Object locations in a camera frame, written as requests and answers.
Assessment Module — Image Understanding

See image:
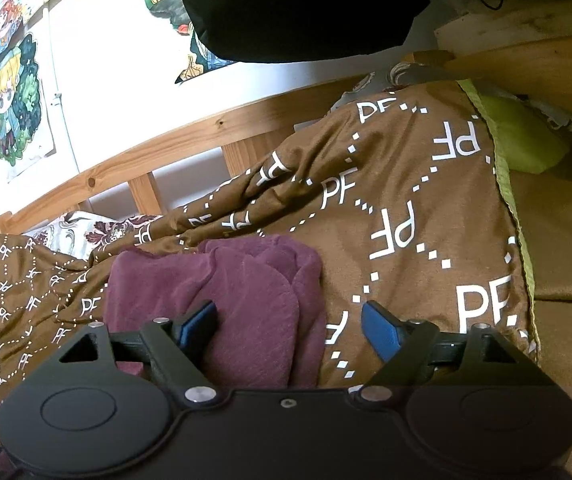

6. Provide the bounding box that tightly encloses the white wall cable conduit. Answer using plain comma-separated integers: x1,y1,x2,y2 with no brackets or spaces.
40,5,82,173

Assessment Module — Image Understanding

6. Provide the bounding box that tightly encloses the colourful floral pillow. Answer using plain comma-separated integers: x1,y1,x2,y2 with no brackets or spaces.
140,0,239,85

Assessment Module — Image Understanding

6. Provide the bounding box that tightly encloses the green figure wall poster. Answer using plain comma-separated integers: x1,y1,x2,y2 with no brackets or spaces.
0,32,59,183

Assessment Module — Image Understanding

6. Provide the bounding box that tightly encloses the plain brown bed sheet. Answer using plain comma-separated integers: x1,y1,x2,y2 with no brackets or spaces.
508,160,572,411

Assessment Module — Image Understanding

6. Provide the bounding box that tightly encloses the lime green cloth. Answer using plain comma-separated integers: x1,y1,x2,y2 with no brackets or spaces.
476,92,569,173

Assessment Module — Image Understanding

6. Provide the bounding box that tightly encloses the grey patterned pillow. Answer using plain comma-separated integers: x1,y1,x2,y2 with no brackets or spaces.
328,60,459,111

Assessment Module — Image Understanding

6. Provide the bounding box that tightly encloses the wooden bed frame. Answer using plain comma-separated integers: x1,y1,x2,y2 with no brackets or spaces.
0,35,572,236

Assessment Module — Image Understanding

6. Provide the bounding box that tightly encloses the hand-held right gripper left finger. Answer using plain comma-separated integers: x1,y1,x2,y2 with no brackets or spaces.
58,300,218,404

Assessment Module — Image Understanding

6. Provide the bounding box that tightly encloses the light wooden board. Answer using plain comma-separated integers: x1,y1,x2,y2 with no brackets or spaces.
436,2,572,53

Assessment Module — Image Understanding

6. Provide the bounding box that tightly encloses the brown printed blanket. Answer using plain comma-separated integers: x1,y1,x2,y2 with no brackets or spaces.
0,80,542,418

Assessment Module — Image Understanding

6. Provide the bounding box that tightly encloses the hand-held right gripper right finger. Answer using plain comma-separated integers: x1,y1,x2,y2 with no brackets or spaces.
358,301,537,404

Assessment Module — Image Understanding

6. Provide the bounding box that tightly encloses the maroon garment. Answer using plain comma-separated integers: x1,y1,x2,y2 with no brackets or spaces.
103,234,327,391

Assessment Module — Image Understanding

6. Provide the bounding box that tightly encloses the white floral bedsheet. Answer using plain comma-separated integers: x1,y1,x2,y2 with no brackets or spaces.
26,212,164,261

